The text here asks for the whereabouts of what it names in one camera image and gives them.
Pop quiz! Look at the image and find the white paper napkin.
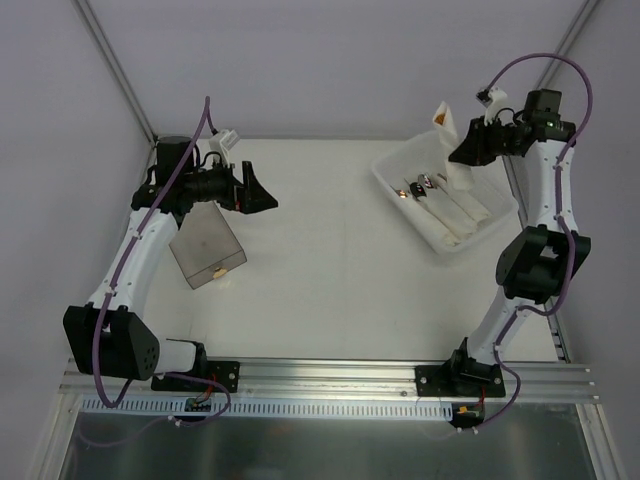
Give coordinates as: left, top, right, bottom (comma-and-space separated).
432, 101, 474, 191

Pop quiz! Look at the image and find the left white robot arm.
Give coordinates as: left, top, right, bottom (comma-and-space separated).
63, 130, 279, 392

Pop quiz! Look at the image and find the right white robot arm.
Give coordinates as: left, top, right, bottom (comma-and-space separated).
428, 89, 591, 398

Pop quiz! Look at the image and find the rolled napkin bundle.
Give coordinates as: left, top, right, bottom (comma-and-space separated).
435, 174, 492, 223
417, 174, 477, 240
394, 182, 459, 247

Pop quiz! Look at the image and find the smoky transparent plastic box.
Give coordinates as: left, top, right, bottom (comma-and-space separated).
169, 202, 247, 290

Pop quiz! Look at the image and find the white plastic basket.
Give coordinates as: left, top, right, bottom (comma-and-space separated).
371, 131, 518, 256

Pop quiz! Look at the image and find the small wooden utensil piece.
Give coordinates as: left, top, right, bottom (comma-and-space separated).
212, 267, 227, 279

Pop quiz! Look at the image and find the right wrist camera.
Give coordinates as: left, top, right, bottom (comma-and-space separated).
476, 87, 508, 126

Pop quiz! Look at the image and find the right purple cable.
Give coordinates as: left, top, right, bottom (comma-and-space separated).
449, 51, 594, 434

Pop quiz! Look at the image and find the right aluminium frame post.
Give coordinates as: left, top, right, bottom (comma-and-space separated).
501, 0, 601, 151

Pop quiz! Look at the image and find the aluminium frame post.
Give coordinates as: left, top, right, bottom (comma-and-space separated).
501, 0, 601, 151
71, 0, 157, 145

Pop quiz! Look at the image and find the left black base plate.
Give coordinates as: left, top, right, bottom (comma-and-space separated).
151, 357, 241, 393

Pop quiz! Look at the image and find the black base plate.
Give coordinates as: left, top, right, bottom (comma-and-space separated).
151, 357, 241, 393
414, 362, 506, 398

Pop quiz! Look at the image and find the left aluminium frame post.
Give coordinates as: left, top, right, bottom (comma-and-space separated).
71, 0, 157, 145

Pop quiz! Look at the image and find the aluminium mounting rail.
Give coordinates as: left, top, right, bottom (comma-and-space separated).
58, 352, 600, 404

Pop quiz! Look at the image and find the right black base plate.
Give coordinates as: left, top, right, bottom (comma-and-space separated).
414, 362, 506, 398

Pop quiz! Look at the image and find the white slotted cable duct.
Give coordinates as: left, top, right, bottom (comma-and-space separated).
79, 396, 454, 420

